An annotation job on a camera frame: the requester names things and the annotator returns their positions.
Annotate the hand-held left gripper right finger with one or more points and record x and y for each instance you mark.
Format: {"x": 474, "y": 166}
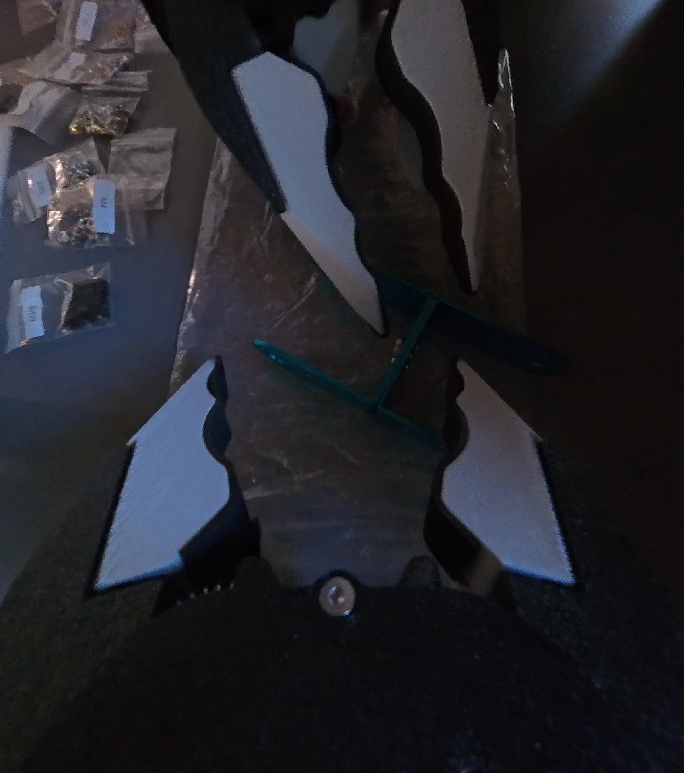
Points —
{"x": 505, "y": 489}

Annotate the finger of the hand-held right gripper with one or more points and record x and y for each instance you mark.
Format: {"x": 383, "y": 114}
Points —
{"x": 450, "y": 90}
{"x": 293, "y": 139}

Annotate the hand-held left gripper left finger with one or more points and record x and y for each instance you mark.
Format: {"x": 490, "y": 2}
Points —
{"x": 161, "y": 483}

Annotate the blue H-shaped metal bracket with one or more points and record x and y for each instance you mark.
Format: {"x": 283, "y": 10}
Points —
{"x": 405, "y": 353}

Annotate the clear plastic bag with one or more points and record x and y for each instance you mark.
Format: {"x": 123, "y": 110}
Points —
{"x": 293, "y": 290}

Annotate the group of small zip bags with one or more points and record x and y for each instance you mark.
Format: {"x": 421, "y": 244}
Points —
{"x": 85, "y": 211}

